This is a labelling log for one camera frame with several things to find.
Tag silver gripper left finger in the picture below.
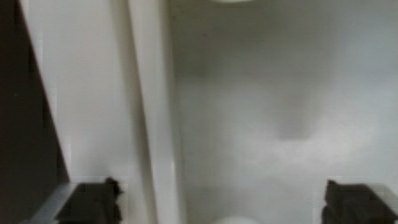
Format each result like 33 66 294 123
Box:
22 177 122 224

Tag white square table top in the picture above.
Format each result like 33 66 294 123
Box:
19 0 398 224

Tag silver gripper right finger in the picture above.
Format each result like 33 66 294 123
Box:
321 180 398 224

